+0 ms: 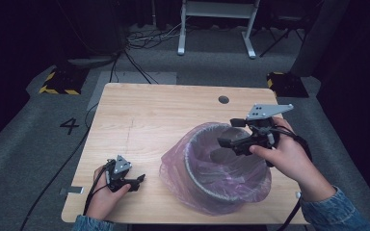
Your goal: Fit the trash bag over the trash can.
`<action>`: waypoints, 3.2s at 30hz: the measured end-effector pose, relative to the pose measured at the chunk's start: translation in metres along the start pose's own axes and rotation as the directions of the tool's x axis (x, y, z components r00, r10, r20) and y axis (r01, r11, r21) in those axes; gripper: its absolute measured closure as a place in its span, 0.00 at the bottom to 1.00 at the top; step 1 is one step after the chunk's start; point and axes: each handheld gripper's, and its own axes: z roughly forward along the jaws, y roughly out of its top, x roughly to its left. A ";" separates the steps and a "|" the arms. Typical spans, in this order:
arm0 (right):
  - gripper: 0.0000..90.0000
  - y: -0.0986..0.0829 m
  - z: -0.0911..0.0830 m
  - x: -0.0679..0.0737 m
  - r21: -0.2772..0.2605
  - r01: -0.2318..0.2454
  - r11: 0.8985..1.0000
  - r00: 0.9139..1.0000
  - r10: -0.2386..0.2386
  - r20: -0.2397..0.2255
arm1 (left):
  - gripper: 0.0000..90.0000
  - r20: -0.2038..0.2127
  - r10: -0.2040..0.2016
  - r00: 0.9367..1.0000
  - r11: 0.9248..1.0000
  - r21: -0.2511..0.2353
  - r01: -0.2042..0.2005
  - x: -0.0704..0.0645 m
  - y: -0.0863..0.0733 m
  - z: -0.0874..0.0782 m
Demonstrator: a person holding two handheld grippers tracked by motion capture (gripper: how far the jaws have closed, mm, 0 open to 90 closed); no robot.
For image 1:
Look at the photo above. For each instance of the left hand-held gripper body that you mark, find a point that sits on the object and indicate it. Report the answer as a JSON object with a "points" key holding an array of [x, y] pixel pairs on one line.
{"points": [[121, 165]]}

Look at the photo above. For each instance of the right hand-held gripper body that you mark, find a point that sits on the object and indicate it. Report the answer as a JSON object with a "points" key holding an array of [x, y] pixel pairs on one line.
{"points": [[265, 110]]}

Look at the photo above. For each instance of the pink plastic bag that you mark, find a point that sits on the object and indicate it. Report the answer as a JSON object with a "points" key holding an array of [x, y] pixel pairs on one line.
{"points": [[173, 170]]}

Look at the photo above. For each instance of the green plastic bin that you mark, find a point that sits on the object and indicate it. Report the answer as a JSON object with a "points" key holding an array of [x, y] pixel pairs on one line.
{"points": [[189, 170]]}

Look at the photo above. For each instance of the person's left hand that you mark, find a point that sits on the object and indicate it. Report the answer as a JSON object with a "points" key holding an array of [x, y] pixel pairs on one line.
{"points": [[102, 202]]}

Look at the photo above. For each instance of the person's right hand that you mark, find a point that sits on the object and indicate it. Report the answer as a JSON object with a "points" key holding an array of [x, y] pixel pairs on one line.
{"points": [[292, 160]]}

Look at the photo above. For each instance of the dark round table grommet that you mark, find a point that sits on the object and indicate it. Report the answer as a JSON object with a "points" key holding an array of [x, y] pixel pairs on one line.
{"points": [[224, 99]]}

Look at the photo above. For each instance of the grey tape strip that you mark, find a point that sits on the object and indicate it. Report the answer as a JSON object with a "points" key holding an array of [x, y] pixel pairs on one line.
{"points": [[71, 190]]}

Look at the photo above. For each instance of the black tripod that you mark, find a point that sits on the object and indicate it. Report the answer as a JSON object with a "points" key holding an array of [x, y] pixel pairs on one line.
{"points": [[277, 43]]}

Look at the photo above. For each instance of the grey column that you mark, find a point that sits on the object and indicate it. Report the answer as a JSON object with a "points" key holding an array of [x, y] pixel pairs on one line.
{"points": [[318, 38]]}

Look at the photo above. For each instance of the black yellow striped base plate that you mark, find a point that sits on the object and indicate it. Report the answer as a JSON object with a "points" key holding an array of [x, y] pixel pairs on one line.
{"points": [[62, 82], [289, 86]]}

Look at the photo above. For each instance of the white metal stand frame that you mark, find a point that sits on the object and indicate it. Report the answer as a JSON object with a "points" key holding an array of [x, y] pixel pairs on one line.
{"points": [[181, 41]]}

